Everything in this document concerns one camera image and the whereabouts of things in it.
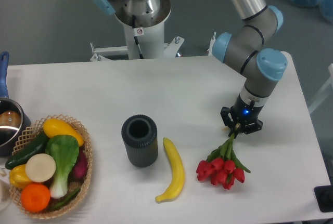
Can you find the blue handled saucepan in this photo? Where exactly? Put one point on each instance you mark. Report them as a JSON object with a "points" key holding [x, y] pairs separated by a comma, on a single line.
{"points": [[13, 118]]}

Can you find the green cucumber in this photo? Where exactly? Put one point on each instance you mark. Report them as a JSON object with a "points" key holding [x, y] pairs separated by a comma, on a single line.
{"points": [[36, 146]]}

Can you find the dark grey ribbed vase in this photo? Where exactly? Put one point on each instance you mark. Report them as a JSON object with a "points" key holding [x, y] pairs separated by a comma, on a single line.
{"points": [[139, 134]]}

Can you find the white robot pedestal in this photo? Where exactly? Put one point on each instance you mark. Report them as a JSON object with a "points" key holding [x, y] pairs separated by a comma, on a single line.
{"points": [[141, 43]]}

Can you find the red tulip bouquet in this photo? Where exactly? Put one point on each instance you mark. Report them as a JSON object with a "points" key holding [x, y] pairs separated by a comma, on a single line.
{"points": [[222, 167]]}

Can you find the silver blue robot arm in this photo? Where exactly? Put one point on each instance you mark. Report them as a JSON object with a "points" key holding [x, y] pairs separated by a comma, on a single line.
{"points": [[244, 52]]}

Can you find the white frame at right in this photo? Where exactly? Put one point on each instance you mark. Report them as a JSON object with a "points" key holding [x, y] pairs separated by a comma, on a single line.
{"points": [[321, 95]]}

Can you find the white round radish slice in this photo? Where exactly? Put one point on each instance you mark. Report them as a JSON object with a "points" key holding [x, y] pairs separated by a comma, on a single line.
{"points": [[40, 167]]}

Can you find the green chili pepper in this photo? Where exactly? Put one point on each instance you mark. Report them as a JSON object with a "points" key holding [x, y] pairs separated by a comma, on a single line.
{"points": [[72, 195]]}

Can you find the purple eggplant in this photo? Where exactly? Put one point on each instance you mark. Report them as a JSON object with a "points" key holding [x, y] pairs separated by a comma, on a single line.
{"points": [[79, 170]]}

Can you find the white plate at left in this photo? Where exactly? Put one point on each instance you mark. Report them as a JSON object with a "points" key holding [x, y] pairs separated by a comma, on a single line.
{"points": [[5, 195]]}

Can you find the black device at edge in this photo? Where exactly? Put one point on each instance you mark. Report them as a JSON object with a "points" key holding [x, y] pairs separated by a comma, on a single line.
{"points": [[323, 196]]}

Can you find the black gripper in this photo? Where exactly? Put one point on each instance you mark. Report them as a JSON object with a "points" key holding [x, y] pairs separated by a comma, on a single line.
{"points": [[242, 117]]}

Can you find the orange fruit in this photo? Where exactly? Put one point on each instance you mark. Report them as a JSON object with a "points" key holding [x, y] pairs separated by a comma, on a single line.
{"points": [[35, 197]]}

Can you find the yellow bell pepper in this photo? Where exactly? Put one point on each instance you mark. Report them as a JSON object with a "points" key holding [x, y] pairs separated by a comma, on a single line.
{"points": [[18, 177]]}

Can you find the green bok choy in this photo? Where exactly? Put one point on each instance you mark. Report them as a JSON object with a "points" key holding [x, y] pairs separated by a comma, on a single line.
{"points": [[64, 149]]}

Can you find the yellow squash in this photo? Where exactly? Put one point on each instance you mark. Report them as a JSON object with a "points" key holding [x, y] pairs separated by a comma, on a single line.
{"points": [[53, 127]]}

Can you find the woven wicker basket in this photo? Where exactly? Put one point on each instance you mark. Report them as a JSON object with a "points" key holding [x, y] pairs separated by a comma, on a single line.
{"points": [[27, 136]]}

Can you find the white garlic clove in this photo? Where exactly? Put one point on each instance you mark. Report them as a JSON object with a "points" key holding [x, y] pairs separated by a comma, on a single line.
{"points": [[3, 172]]}

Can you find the yellow banana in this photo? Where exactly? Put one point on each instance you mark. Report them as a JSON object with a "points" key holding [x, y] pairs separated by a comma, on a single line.
{"points": [[178, 173]]}

